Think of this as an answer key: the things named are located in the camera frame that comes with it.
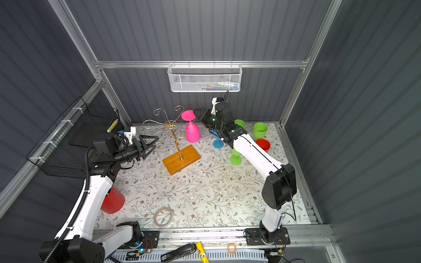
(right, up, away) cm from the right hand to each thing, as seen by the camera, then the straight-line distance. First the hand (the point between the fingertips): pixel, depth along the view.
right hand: (196, 111), depth 74 cm
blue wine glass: (+11, -15, +33) cm, 38 cm away
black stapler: (-6, -63, -2) cm, 63 cm away
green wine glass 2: (+36, -8, +23) cm, 44 cm away
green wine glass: (+22, -24, +25) cm, 41 cm away
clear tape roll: (-17, -51, +6) cm, 55 cm away
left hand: (-16, -15, -5) cm, 22 cm away
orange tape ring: (+14, -61, -4) cm, 63 cm away
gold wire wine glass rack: (-10, -23, +27) cm, 37 cm away
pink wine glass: (-3, -10, +11) cm, 15 cm away
